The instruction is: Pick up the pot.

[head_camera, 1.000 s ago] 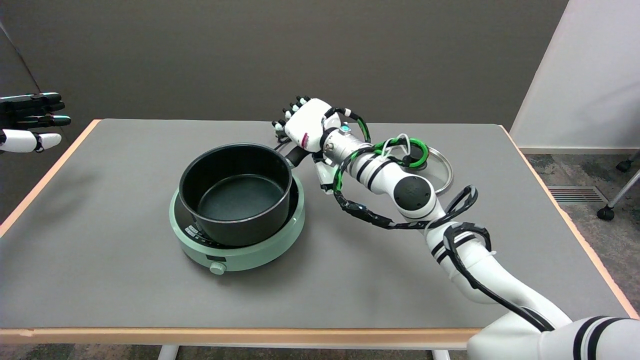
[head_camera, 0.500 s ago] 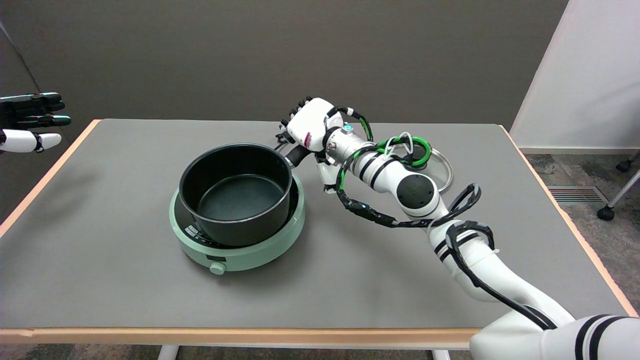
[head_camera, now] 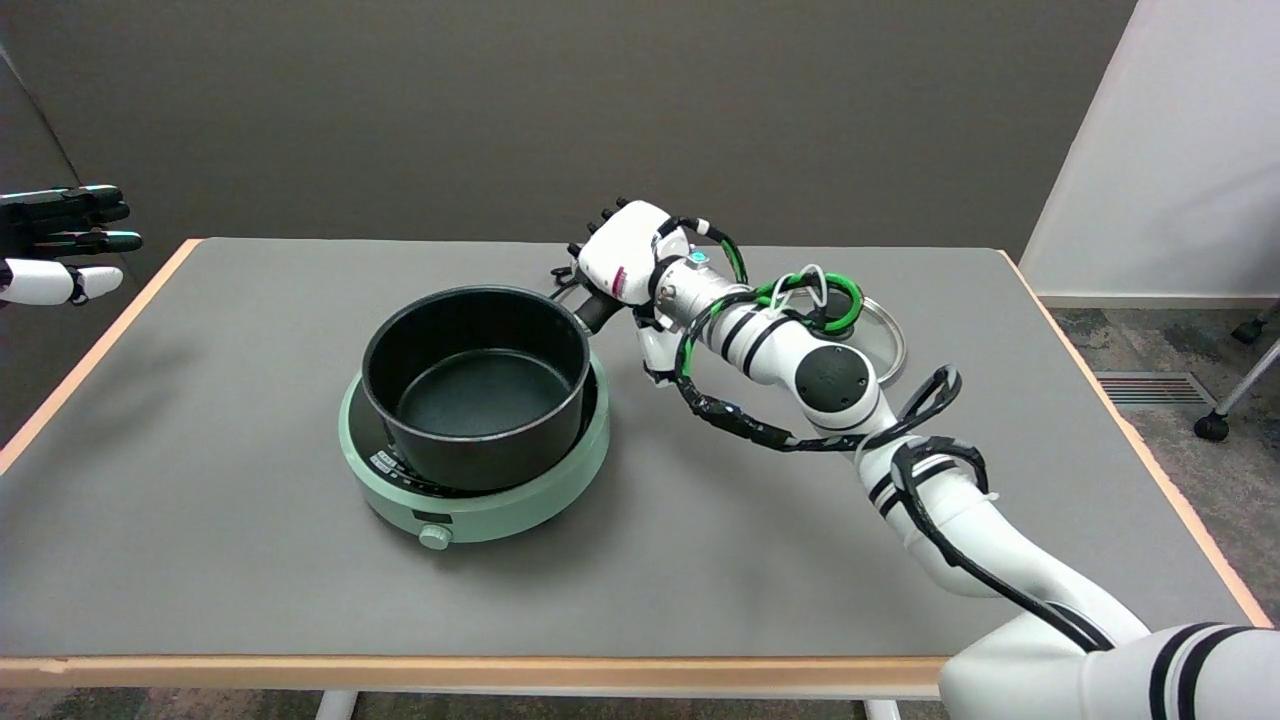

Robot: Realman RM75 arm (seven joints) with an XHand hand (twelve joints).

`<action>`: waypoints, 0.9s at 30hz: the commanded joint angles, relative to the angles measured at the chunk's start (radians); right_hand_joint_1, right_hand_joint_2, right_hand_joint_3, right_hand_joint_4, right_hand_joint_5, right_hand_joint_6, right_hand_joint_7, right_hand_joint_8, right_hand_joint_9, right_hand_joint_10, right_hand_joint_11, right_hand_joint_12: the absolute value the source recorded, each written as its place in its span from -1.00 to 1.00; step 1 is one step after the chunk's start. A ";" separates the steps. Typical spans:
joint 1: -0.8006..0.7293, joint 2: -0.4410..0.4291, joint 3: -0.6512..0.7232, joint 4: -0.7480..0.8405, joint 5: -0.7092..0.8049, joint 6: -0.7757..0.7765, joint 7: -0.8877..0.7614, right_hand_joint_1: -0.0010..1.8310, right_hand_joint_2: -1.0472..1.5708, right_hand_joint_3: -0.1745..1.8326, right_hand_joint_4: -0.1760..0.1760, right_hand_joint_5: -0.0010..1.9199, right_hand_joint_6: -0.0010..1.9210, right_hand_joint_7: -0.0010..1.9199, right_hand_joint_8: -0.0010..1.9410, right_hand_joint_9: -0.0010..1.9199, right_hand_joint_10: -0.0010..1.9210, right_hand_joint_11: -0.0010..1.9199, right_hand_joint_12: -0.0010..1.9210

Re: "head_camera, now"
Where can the glass pot lid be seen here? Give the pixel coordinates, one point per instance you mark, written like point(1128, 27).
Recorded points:
point(885, 340)

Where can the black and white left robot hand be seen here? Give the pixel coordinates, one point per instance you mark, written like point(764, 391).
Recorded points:
point(45, 280)

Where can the floor vent grille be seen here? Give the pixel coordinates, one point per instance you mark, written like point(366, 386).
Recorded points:
point(1150, 390)

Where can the grey table mat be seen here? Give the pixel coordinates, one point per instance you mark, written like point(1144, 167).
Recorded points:
point(700, 560)

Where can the chair leg with black caster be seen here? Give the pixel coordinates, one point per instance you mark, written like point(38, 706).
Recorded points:
point(1246, 330)
point(1212, 427)

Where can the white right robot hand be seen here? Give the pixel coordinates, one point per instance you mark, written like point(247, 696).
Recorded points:
point(625, 250)

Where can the green induction cooker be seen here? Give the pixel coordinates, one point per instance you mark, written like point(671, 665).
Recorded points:
point(500, 515)

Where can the white table leg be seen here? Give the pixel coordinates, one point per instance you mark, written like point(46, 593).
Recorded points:
point(335, 706)
point(882, 711)

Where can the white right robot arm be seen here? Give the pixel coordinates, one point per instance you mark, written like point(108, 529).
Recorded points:
point(960, 520)

